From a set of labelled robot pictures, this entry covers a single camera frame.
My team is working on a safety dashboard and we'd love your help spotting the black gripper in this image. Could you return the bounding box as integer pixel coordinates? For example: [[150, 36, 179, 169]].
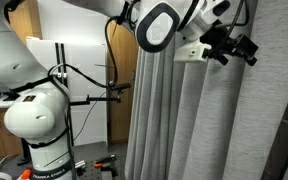
[[199, 23, 260, 67]]

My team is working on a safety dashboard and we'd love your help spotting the orange-handled black clamp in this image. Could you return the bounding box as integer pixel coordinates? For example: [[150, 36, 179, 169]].
[[93, 153, 119, 170]]

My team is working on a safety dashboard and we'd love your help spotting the black perforated workbench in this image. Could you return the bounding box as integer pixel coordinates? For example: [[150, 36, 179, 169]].
[[73, 159, 119, 180]]

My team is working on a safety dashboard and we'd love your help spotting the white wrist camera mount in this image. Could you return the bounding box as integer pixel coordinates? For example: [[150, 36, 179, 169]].
[[173, 41, 212, 65]]

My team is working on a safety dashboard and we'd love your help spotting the thin black stand cable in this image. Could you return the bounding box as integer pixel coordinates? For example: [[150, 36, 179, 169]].
[[72, 91, 108, 142]]

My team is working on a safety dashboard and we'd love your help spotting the wooden base cabinet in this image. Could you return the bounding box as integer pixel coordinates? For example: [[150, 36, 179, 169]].
[[0, 108, 26, 158]]

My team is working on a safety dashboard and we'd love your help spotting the wooden door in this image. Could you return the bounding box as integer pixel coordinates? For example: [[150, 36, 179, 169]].
[[105, 19, 140, 145]]

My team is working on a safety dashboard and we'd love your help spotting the wooden wall cabinet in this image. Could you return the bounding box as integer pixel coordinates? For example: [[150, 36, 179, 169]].
[[7, 0, 44, 53]]

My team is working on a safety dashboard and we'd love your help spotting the gray textured curtain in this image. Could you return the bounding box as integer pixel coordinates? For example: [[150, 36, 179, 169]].
[[123, 0, 288, 180]]

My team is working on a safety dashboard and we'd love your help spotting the small silver clamp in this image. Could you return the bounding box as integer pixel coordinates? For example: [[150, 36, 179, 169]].
[[74, 159, 87, 170]]

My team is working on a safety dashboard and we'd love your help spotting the white panel board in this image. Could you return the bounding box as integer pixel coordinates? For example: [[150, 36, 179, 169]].
[[25, 35, 109, 146]]

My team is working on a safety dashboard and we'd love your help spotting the orange base fitting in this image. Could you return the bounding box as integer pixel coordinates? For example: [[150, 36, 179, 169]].
[[20, 168, 34, 180]]

